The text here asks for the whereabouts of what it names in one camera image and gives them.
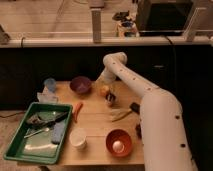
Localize orange apple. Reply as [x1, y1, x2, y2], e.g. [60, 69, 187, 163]
[100, 85, 110, 97]

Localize small metal cup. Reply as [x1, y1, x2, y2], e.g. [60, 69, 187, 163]
[105, 93, 116, 106]

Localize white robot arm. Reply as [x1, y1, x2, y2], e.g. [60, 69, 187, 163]
[99, 52, 199, 171]

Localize blue plastic cup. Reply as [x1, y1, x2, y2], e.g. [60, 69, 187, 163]
[44, 78, 56, 92]

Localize white paper cup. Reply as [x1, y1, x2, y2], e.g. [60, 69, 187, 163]
[69, 128, 86, 149]

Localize purple bowl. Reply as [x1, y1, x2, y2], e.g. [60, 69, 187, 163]
[70, 76, 92, 94]

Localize orange carrot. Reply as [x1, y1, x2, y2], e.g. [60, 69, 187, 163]
[73, 102, 83, 123]

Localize black rectangular block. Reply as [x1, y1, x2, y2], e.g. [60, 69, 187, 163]
[130, 102, 140, 114]

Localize wooden board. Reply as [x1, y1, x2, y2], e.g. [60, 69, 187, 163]
[56, 81, 144, 166]

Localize orange bowl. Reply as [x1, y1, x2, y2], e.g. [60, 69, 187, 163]
[106, 129, 132, 157]

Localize clear plastic bag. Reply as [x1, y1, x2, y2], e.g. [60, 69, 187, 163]
[37, 93, 58, 103]

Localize bunch of dark grapes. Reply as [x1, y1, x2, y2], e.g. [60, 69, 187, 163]
[135, 124, 142, 139]

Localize blue sponge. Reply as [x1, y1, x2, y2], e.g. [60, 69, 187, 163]
[51, 122, 65, 144]

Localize white egg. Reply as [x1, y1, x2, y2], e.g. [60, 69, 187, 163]
[113, 140, 124, 153]

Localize silver utensil in tray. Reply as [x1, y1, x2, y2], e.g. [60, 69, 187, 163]
[24, 128, 50, 139]

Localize black spatula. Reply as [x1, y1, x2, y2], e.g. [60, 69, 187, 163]
[26, 112, 68, 129]

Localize green plastic tray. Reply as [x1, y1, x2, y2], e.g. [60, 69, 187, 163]
[4, 102, 72, 164]

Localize black monitor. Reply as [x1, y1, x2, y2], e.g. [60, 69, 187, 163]
[136, 0, 193, 33]

